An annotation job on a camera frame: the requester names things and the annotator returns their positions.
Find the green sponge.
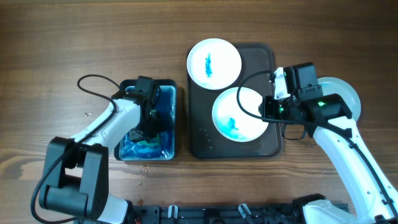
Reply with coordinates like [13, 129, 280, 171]
[137, 134, 160, 147]

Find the pale blue plate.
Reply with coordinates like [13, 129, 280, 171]
[318, 77, 361, 121]

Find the large white plate blue smear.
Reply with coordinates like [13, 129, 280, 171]
[211, 87, 268, 142]

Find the white plate blue streak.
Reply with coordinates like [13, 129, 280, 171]
[187, 38, 242, 90]

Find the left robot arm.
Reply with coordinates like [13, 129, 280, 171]
[30, 94, 161, 223]

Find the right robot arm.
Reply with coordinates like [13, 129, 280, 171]
[259, 94, 397, 223]

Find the dark brown serving tray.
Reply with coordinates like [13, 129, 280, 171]
[187, 43, 283, 159]

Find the black tub of blue water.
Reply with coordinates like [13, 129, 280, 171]
[114, 79, 177, 162]

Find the black mounting rail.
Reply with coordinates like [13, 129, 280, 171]
[125, 203, 297, 224]

